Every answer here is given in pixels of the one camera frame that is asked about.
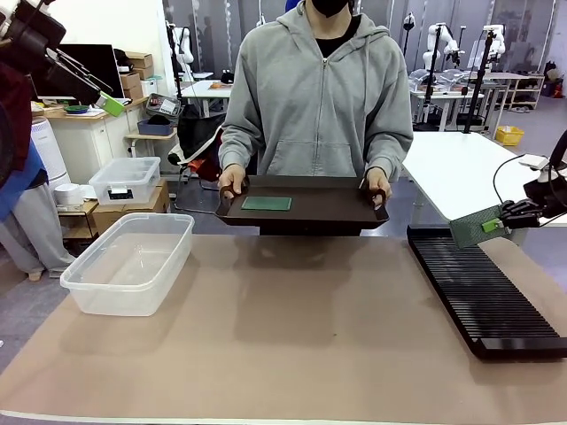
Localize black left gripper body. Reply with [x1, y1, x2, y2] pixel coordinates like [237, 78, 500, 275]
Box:
[0, 4, 67, 77]

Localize large white table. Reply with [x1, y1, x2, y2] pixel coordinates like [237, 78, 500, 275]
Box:
[400, 131, 567, 228]

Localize black sleeved left arm cable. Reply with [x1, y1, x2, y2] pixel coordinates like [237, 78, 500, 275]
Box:
[0, 101, 14, 188]

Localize stacked cardboard boxes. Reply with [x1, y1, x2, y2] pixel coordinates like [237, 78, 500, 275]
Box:
[118, 51, 154, 101]

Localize white background table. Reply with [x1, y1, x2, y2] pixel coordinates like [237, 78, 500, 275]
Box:
[180, 79, 234, 118]

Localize large cardboard box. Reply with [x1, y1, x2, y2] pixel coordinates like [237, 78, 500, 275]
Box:
[90, 178, 172, 236]

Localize person in grey hoodie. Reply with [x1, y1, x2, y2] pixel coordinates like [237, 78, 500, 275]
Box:
[218, 0, 415, 178]

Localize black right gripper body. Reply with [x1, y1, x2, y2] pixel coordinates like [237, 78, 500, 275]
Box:
[524, 174, 567, 219]

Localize person in maroon top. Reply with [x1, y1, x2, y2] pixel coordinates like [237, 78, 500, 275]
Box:
[0, 61, 77, 281]

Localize yellow plastic bin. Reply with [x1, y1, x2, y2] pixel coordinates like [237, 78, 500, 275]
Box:
[494, 126, 525, 148]

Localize green PCB board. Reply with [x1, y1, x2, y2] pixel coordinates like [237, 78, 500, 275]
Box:
[241, 197, 294, 213]
[448, 204, 511, 250]

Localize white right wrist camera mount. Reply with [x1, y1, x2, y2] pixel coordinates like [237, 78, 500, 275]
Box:
[517, 153, 567, 173]

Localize black slotted PCB rack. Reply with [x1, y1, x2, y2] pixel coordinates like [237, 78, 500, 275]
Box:
[406, 225, 567, 360]

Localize black tripod stand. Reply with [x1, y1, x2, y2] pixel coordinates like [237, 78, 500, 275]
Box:
[462, 29, 496, 135]
[411, 25, 445, 133]

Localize black stand under tray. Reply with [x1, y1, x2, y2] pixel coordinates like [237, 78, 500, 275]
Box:
[259, 223, 361, 237]

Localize clear plastic tub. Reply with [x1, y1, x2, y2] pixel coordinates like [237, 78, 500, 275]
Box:
[59, 212, 197, 318]

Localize grey blue bin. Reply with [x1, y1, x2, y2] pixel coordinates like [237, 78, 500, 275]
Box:
[136, 118, 175, 137]

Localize thin black camera cable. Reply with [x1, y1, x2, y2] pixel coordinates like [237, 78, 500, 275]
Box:
[493, 153, 529, 207]

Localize clear lidded storage box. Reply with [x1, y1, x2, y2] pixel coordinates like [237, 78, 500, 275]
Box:
[88, 156, 162, 206]

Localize person's left hand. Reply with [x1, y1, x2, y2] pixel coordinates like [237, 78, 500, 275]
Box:
[364, 167, 393, 210]

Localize black frame side table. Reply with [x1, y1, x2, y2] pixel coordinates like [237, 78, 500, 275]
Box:
[57, 200, 100, 243]

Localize wooden shelf table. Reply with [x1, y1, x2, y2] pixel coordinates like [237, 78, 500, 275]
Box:
[486, 73, 546, 112]

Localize person's right forearm grey sleeve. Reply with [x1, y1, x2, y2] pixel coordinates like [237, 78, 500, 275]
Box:
[218, 123, 263, 172]

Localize black sleeved arm cable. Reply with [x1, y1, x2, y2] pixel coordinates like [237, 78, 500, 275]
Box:
[0, 101, 14, 188]
[548, 129, 567, 170]

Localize red bag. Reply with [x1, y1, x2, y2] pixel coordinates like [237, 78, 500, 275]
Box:
[188, 158, 221, 179]

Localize person's right hand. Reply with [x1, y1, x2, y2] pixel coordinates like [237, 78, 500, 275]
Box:
[217, 164, 250, 199]

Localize small white cylinder device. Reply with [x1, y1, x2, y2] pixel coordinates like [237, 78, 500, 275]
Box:
[53, 183, 86, 208]

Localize black sleeved right arm cable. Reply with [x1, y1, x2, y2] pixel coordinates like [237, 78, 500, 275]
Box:
[548, 129, 567, 170]

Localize dark brown serving tray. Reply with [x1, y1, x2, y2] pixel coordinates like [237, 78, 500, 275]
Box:
[215, 175, 391, 230]

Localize black computer monitor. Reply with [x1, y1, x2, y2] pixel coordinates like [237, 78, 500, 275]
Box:
[37, 43, 127, 102]

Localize dark basket with items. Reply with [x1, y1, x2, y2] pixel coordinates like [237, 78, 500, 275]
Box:
[145, 93, 183, 118]

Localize small wooden side table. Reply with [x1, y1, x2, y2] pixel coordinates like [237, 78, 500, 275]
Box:
[126, 132, 179, 157]

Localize wood top white desk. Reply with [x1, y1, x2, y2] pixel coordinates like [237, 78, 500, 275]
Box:
[43, 97, 150, 185]

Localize person's left forearm grey sleeve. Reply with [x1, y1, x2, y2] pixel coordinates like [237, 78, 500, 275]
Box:
[361, 123, 415, 174]

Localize white air purifier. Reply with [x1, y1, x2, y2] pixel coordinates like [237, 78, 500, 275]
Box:
[29, 117, 72, 187]

